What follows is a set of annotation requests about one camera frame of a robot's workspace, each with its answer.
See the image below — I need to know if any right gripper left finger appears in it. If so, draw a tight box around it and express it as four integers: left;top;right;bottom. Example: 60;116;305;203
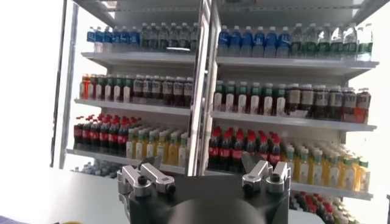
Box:
117;154;176;198

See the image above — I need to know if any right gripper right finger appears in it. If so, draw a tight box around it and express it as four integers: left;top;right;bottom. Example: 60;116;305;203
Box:
239;150;292;195

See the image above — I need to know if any red cap cola bottle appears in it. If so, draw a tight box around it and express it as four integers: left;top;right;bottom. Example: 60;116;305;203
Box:
117;119;129;156
243;130;257;159
99;119;110;153
269;134;283;167
108;119;119;155
90;119;101;152
82;120;92;152
230;130;244;173
256;133;270;162
208;127;221;170
73;120;83;150

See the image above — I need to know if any green white label tea bottle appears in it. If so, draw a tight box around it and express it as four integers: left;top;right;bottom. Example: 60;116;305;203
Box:
273;83;287;117
113;75;124;103
261;82;274;116
224;80;237;113
213;80;225;112
249;82;262;115
122;75;134;103
105;75;115;102
89;75;99;100
236;81;249;114
96;75;107;101

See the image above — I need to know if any dark label tea bottle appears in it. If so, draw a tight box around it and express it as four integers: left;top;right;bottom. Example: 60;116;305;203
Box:
342;87;357;122
286;83;302;118
183;77;194;108
151;75;163;106
161;76;174;107
328;85;344;121
172;77;185;107
300;84;314;119
313;85;329;120
133;75;144;104
142;75;153;105

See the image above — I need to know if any orange red drink bottle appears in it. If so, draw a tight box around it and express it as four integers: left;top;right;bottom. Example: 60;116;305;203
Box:
355;88;372;124
79;74;91;100

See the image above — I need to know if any grey metal shelf rack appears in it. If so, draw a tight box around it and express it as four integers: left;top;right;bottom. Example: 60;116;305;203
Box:
199;0;390;201
62;0;214;177

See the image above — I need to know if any blue label water bottle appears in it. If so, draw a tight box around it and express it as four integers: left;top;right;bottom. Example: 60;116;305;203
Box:
218;26;231;57
264;26;277;58
111;26;121;52
119;26;130;52
129;26;141;52
276;26;291;58
86;26;96;52
240;26;254;58
102;26;113;52
229;26;242;57
94;26;104;53
252;26;266;58

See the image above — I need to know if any green label water bottle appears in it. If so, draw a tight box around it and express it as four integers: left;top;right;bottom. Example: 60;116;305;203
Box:
303;23;317;59
149;23;160;51
179;23;190;51
330;24;344;60
158;23;170;51
356;24;374;61
342;24;358;61
140;23;151;51
316;24;331;60
189;23;199;52
168;23;180;51
289;23;305;58

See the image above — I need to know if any dark grey window frame post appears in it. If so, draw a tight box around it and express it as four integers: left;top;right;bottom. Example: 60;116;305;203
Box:
49;0;79;170

